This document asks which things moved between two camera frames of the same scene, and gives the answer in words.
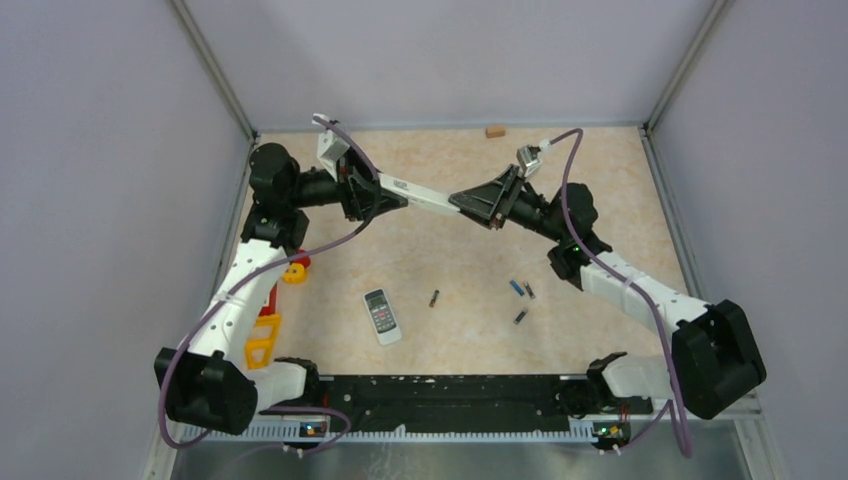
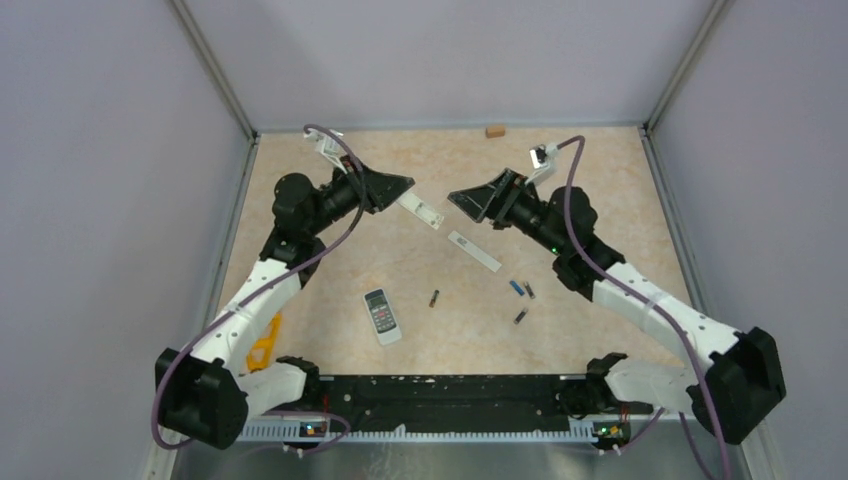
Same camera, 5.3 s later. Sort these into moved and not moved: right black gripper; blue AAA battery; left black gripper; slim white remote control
Moved: slim white remote control
Not moved: blue AAA battery; right black gripper; left black gripper
